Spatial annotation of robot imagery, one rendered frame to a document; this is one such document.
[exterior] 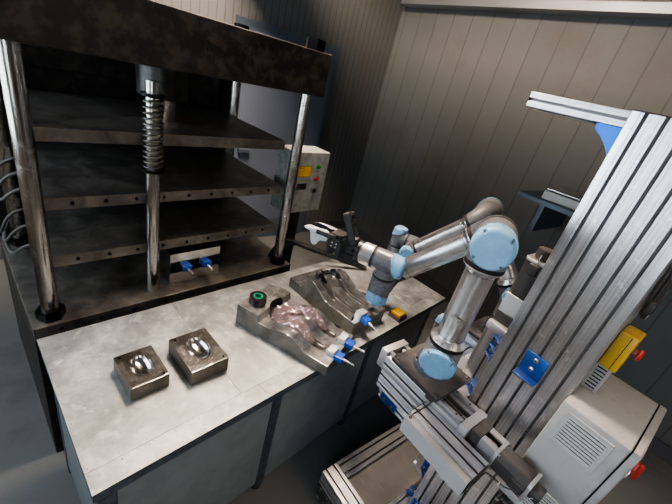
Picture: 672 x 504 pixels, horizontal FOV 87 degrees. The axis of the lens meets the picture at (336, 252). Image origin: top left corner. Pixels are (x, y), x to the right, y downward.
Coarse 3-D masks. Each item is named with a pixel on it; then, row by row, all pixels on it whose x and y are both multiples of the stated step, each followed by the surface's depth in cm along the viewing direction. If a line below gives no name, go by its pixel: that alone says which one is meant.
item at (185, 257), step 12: (168, 252) 178; (180, 252) 180; (192, 252) 185; (204, 252) 190; (216, 252) 196; (168, 264) 180; (180, 264) 183; (192, 264) 188; (216, 264) 200; (168, 276) 183; (180, 276) 187; (192, 276) 192
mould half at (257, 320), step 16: (272, 288) 180; (240, 304) 163; (240, 320) 166; (256, 320) 161; (272, 320) 164; (304, 320) 165; (272, 336) 159; (288, 336) 154; (320, 336) 164; (352, 336) 170; (288, 352) 157; (304, 352) 153; (320, 352) 155; (320, 368) 151
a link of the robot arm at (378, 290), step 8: (376, 280) 115; (384, 280) 114; (368, 288) 119; (376, 288) 116; (384, 288) 116; (392, 288) 121; (368, 296) 119; (376, 296) 117; (384, 296) 117; (376, 304) 119; (384, 304) 120
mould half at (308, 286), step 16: (320, 272) 215; (304, 288) 195; (320, 288) 189; (336, 288) 195; (352, 288) 202; (320, 304) 188; (336, 304) 185; (352, 304) 188; (368, 304) 191; (336, 320) 182; (352, 320) 175
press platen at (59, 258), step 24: (48, 216) 167; (72, 216) 172; (96, 216) 177; (120, 216) 182; (144, 216) 188; (168, 216) 195; (192, 216) 201; (216, 216) 208; (240, 216) 216; (72, 240) 154; (96, 240) 159; (120, 240) 163; (144, 240) 168; (168, 240) 173; (192, 240) 183; (216, 240) 193; (72, 264) 148
